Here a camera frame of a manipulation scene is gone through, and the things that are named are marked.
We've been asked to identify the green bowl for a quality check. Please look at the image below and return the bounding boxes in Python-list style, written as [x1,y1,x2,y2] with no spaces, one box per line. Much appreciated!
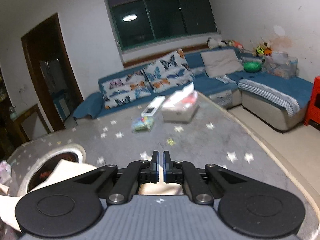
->
[243,61,261,73]

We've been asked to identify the dark wooden door frame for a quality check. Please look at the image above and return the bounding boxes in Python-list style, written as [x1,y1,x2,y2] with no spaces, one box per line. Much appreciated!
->
[21,14,83,131]

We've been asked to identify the red plastic stool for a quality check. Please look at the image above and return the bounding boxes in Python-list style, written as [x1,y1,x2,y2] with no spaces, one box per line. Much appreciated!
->
[304,76,320,126]

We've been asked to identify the clear plastic storage bin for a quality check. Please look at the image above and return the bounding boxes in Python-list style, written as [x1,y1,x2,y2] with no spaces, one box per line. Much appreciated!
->
[261,51,298,79]

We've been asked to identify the butterfly pillow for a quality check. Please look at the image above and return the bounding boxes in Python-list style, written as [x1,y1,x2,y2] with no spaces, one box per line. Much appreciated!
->
[143,49,194,93]
[100,70,151,109]

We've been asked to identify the grey star-pattern table cover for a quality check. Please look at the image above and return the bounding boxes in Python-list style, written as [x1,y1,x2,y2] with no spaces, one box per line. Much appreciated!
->
[8,95,319,239]

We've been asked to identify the dark wooden side table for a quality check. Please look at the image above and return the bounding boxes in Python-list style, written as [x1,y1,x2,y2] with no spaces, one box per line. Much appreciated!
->
[10,103,51,144]

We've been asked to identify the blue sectional sofa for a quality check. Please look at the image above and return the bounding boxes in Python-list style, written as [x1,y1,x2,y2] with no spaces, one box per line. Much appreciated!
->
[73,48,313,132]

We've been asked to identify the grey plain cushion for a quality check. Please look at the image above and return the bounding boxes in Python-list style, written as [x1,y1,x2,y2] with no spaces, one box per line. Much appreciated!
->
[200,49,244,78]

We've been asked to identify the clear box of colourful items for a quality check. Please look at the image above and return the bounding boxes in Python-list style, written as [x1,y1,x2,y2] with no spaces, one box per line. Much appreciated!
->
[131,116,155,132]

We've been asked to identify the dark window with green frame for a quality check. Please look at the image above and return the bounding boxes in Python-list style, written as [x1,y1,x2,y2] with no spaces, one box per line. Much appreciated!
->
[107,0,217,50]

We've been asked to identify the right butterfly pillow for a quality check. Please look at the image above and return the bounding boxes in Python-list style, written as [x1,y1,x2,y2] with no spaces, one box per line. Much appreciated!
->
[143,49,194,93]

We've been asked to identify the cream long-sleeve garment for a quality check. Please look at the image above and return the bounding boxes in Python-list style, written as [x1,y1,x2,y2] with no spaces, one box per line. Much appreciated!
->
[0,159,97,232]

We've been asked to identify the white remote control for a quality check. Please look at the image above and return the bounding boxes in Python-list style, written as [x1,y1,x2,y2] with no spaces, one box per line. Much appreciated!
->
[140,96,165,117]

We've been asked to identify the left butterfly pillow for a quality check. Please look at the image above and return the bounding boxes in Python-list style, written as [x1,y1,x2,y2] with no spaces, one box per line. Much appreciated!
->
[100,70,151,109]

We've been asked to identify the tissue box with pink pack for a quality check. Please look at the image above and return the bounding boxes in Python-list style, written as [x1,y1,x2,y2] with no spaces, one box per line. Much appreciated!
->
[161,83,199,123]

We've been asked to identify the black and white plush toy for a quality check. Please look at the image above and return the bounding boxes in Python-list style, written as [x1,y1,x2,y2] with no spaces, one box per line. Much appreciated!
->
[207,37,227,49]

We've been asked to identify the yellow orange plush toys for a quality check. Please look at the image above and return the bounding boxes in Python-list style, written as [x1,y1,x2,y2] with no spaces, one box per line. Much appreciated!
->
[252,42,272,57]

